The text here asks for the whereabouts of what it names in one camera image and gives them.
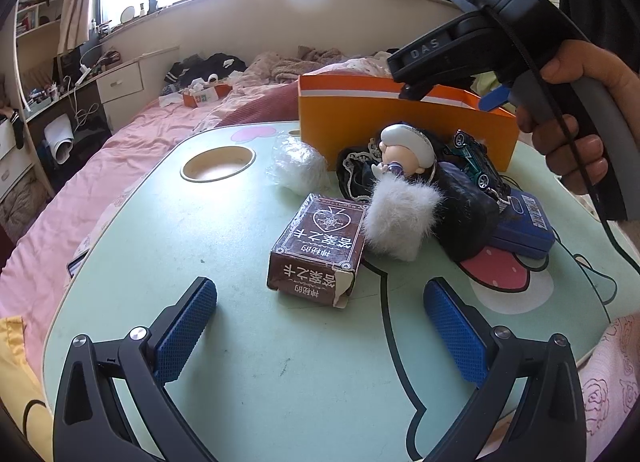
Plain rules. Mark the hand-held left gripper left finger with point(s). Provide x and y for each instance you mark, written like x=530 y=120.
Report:
x=185 y=332

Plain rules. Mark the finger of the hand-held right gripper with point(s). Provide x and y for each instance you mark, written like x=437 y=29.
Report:
x=492 y=99
x=417 y=92

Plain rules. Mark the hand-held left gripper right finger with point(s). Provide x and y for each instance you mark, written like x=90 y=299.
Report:
x=455 y=332

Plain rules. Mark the white-haired doll figure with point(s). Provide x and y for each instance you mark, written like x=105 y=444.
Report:
x=405 y=142

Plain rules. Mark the orange cardboard box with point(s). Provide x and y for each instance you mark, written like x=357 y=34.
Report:
x=350 y=132

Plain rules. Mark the black lace-trimmed pouch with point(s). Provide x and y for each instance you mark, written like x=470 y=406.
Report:
x=355 y=167

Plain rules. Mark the white plastic-wrapped ball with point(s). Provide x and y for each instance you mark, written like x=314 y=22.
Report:
x=295 y=164

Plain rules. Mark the brown card box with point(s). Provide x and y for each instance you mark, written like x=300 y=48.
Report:
x=320 y=242

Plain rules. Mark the person's right forearm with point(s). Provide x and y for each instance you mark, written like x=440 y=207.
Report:
x=631 y=242

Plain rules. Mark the green cartoon desktop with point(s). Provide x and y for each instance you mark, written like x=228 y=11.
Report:
x=260 y=377

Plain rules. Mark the person's right hand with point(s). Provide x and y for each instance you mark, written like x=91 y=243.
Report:
x=550 y=162

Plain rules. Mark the green toy car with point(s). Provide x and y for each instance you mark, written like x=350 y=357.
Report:
x=475 y=162

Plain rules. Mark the black furry pouch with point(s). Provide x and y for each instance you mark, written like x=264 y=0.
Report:
x=465 y=222

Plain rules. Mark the blue case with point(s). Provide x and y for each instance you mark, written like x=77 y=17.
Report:
x=525 y=232

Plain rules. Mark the white fur cuff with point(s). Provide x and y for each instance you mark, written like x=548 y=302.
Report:
x=395 y=222

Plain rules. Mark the pink fluffy blanket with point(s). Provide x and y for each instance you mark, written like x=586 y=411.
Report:
x=285 y=67

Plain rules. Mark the pink floral blanket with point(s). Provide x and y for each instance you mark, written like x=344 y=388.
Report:
x=610 y=382

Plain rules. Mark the pink bedsheet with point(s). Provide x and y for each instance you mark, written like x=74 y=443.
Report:
x=100 y=182

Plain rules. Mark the yellow cloth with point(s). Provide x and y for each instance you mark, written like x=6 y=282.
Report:
x=15 y=382

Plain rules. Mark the black clothes pile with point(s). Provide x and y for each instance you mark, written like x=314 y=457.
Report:
x=215 y=64

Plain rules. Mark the small orange packet box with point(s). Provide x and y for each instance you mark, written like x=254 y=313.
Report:
x=210 y=96

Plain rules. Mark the white paper roll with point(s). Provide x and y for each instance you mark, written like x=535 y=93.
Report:
x=59 y=137

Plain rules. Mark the white drawer cabinet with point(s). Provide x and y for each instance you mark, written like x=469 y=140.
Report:
x=120 y=82

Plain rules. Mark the cluttered side desk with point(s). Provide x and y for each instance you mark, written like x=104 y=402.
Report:
x=35 y=102

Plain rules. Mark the round mirror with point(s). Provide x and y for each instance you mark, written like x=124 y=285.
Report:
x=128 y=15

